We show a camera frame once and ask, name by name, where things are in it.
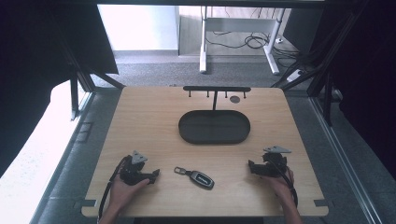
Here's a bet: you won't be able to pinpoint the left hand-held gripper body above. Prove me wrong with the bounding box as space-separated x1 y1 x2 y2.
119 150 151 187

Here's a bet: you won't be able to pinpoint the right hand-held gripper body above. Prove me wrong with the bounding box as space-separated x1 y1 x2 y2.
262 145 292 178

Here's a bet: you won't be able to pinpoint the black car key with ring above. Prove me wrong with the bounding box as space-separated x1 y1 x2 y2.
174 166 216 190

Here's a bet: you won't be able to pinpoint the black key rack with tray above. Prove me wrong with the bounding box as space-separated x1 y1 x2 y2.
177 85 252 146

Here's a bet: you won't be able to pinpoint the person's right hand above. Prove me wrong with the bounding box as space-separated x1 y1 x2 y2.
262 167 295 205

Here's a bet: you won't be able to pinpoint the person's left hand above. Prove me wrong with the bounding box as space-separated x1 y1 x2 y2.
108 178 151 217

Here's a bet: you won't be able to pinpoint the white panel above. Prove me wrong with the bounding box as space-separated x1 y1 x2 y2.
0 79 92 224

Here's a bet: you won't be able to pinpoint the black curtain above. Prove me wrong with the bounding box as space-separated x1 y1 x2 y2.
0 0 120 178
307 0 396 181

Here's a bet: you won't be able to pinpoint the white board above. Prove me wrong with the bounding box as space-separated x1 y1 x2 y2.
97 4 181 51

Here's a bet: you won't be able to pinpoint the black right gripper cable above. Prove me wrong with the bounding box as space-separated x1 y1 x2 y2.
271 160 299 209

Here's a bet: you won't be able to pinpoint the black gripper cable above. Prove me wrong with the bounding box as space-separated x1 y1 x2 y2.
97 155 130 223
271 160 299 209

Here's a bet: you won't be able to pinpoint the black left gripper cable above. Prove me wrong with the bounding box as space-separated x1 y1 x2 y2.
97 155 130 223

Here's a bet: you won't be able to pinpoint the black metal frame strut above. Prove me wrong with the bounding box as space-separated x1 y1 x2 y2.
271 6 366 127
55 34 126 121

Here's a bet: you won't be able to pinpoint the black floor cables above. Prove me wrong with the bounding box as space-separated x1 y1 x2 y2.
205 30 301 60

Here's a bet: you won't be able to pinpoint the white desk frame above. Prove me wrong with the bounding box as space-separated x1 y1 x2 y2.
199 6 287 76

